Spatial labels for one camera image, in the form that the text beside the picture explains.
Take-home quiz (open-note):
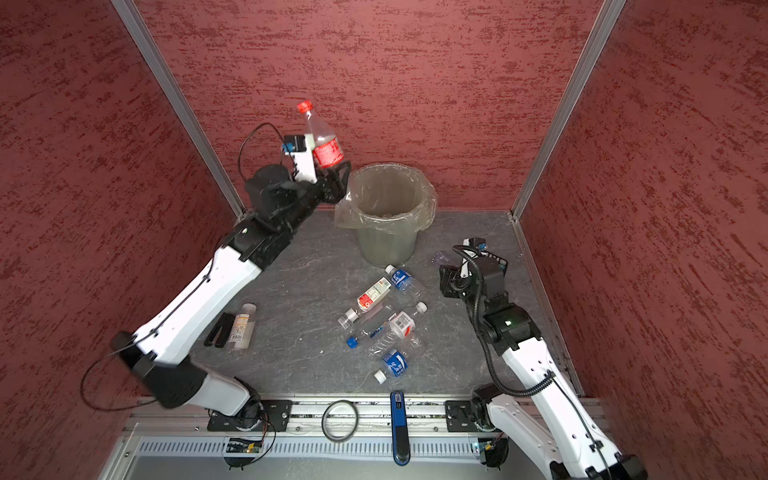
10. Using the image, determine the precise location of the aluminium corner post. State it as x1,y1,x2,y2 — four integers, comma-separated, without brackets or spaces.
511,0,628,220
111,0,246,219

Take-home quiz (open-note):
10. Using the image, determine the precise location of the red cap cola bottle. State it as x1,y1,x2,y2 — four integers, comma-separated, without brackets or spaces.
297,100,344,169

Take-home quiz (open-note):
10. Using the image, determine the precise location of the small yellow label bottle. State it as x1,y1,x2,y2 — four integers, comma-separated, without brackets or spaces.
229,303,257,350

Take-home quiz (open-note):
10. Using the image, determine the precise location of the aluminium left corner post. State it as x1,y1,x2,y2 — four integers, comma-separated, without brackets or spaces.
111,0,246,219

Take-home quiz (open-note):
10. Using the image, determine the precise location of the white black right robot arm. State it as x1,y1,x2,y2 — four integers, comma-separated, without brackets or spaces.
440,245,648,479

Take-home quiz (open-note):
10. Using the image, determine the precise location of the red green label bottle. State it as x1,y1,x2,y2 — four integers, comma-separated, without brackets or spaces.
338,277,392,329

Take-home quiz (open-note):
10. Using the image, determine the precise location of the black cable ring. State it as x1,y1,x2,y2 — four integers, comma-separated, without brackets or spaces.
320,400,360,443

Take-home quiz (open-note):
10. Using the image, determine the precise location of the blue cap clear bottle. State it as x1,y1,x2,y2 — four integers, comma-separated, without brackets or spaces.
346,304,395,349

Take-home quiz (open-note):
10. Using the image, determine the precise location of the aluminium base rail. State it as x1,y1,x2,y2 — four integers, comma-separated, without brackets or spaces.
117,393,502,463

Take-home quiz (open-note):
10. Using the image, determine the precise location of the aluminium right corner post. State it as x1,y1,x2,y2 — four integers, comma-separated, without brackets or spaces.
511,0,628,220

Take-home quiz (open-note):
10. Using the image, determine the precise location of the red white label water bottle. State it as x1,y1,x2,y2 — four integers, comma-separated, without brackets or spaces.
367,302,428,357

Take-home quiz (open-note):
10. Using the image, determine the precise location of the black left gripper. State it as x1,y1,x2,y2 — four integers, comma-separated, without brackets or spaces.
279,157,353,233

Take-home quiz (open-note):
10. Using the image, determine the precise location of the blue black handle tool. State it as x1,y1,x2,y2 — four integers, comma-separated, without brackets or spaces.
390,391,411,466

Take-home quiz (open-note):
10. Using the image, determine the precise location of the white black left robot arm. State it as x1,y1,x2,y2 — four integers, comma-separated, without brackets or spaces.
111,161,351,429

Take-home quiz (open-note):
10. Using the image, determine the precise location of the black stand on table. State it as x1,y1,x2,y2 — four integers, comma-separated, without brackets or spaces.
203,312,236,349

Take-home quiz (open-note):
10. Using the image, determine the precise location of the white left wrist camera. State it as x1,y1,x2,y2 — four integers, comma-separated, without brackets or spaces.
283,133,317,184

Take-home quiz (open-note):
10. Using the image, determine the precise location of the blue label crushed bottle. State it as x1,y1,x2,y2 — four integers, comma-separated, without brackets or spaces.
373,346,424,384

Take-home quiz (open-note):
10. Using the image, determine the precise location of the clear plastic bin liner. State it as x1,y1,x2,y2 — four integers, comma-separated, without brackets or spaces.
334,163,438,234

